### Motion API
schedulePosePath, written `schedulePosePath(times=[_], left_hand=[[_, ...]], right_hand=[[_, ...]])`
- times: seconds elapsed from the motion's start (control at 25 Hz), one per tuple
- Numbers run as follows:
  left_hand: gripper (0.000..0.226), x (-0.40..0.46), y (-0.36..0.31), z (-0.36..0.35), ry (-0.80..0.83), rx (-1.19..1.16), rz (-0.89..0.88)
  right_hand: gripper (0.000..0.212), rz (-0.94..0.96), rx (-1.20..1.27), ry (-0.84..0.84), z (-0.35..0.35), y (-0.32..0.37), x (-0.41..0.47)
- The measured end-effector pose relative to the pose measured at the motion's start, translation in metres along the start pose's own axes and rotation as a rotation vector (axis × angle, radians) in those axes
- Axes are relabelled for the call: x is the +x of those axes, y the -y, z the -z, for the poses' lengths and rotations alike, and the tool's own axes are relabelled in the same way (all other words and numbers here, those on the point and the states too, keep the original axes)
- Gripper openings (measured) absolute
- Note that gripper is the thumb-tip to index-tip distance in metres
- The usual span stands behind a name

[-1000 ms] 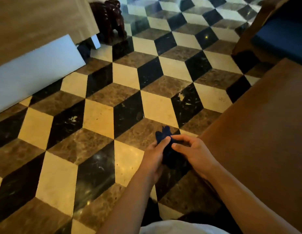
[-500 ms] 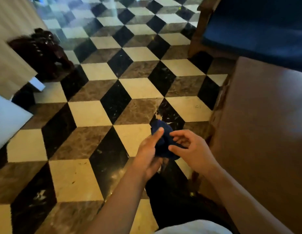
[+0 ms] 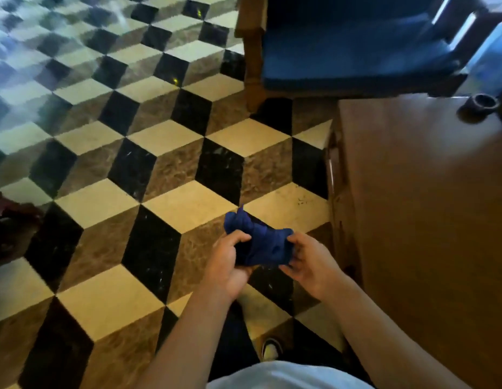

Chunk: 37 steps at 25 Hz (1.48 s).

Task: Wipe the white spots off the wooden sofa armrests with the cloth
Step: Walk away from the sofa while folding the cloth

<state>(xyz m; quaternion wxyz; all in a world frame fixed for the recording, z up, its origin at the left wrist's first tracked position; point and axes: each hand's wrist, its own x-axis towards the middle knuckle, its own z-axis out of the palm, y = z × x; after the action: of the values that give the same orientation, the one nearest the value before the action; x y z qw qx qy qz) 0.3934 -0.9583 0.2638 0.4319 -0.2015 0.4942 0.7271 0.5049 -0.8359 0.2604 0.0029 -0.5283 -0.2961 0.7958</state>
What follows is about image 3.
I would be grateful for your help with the person's right sneaker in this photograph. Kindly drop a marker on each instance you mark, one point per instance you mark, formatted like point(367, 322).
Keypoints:
point(272, 350)

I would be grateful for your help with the person's left forearm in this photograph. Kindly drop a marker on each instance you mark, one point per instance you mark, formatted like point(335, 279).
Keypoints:
point(186, 344)

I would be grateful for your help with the dark reddish bundle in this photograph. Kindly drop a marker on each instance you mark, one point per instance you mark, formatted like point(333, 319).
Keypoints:
point(11, 226)

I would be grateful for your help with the brown wooden table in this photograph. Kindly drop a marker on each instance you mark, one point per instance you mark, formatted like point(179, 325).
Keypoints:
point(417, 218)

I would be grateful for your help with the person's right forearm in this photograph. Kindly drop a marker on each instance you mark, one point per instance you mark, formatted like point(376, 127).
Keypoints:
point(388, 340)

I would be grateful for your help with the person's right hand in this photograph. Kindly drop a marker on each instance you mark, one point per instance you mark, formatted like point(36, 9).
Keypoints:
point(315, 267)

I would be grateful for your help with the dark glass ashtray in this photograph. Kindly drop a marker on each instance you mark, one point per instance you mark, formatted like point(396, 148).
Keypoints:
point(482, 103)

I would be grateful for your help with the wooden sofa frame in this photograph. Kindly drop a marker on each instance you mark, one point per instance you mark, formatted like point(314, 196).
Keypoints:
point(255, 89)

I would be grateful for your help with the dark blue cleaning cloth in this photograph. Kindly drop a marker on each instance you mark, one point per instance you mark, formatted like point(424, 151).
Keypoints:
point(263, 243)

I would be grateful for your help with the blue sofa back cushion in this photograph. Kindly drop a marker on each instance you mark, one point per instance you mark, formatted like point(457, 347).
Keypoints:
point(356, 5)

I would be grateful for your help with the person's left hand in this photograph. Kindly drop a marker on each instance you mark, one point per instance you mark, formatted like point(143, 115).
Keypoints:
point(224, 271)

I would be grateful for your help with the person's white shirt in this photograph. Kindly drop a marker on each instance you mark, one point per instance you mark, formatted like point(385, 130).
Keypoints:
point(291, 378)

